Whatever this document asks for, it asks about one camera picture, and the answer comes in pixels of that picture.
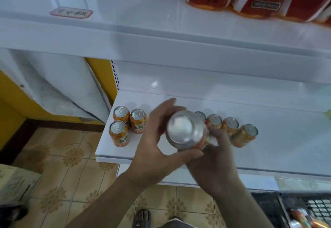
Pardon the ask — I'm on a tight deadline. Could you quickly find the person's right hand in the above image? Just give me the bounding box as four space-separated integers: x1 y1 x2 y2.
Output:
186 124 241 197

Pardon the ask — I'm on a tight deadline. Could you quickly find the person's left hand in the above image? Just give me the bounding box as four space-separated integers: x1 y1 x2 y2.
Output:
124 98 204 190

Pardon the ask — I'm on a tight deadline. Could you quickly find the group of orange cans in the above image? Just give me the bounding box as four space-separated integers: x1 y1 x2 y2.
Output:
109 106 148 148

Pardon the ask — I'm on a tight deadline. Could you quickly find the grey plastic crate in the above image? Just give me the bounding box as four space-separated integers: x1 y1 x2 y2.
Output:
251 190 331 228

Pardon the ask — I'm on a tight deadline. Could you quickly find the white metal shelf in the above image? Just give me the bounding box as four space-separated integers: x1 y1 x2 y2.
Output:
0 0 331 190

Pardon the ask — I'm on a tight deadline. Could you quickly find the person's grey shirt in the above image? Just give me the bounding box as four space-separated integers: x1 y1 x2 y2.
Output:
158 217 197 228

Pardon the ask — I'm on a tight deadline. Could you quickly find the white bamboo print curtain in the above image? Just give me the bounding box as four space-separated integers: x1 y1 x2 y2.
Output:
0 48 112 122

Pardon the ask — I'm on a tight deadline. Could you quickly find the flat cardboard box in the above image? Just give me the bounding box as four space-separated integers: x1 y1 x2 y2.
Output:
0 164 42 206

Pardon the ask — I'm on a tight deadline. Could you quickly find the dark wrapped bundle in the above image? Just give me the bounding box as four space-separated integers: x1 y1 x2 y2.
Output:
0 206 29 226

